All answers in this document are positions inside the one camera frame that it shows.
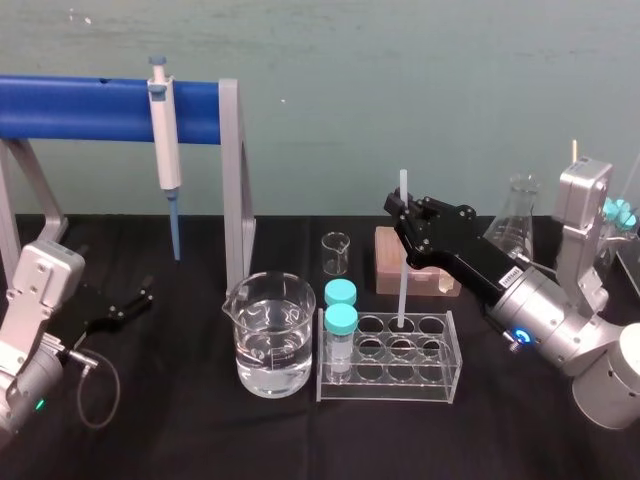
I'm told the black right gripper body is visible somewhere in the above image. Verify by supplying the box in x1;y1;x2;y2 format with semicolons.
406;210;527;305

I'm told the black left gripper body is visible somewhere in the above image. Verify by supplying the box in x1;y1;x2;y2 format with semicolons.
73;282;126;347

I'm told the white stirring rod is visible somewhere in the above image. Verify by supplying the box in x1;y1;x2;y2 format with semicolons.
396;169;413;332

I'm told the clear glass conical flask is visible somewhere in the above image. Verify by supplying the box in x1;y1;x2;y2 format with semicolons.
481;173;544;262

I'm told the small empty glass beaker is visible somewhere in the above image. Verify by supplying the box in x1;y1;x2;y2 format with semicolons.
320;231;352;277

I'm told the teal capped sample tube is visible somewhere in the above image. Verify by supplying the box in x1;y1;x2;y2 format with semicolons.
323;303;360;385
323;279;359;308

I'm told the clear acrylic test tube rack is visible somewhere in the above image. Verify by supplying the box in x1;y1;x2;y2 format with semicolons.
315;309;461;406

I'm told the large glass beaker with water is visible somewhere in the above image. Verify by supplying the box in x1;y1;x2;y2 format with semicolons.
221;271;318;399

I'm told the white and blue pipette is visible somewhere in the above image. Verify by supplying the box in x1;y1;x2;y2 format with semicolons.
146;53;184;263

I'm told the black table cloth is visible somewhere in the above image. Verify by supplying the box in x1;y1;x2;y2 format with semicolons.
0;213;640;480

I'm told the black tray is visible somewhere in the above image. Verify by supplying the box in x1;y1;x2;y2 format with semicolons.
615;246;640;298

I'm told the blue stand crossbar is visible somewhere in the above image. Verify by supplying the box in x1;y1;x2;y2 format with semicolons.
0;74;224;147

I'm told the thin dark gripper cable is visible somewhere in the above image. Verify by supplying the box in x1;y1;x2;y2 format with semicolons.
63;348;122;430

